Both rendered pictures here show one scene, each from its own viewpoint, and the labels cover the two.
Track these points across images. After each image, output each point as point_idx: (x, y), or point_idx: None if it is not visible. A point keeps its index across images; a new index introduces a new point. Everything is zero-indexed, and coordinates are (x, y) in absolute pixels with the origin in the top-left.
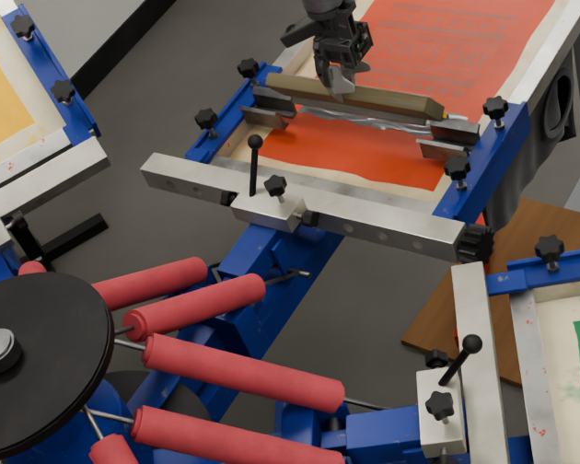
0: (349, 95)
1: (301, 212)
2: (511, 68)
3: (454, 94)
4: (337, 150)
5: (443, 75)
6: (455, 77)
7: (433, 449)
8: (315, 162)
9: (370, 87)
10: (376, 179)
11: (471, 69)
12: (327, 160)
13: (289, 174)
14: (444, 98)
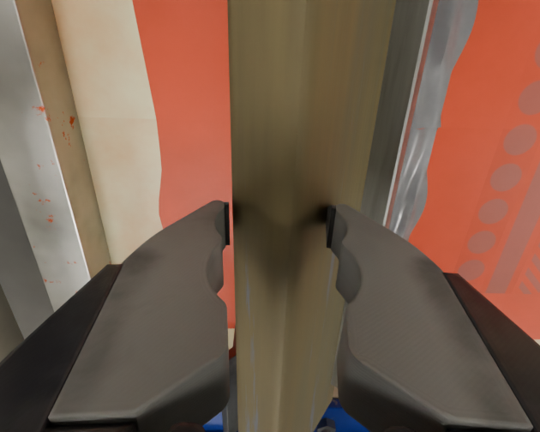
0: (243, 257)
1: None
2: (538, 334)
3: (465, 267)
4: (227, 68)
5: None
6: (528, 249)
7: None
8: (158, 17)
9: (384, 221)
10: (165, 221)
11: None
12: (179, 57)
13: None
14: (451, 254)
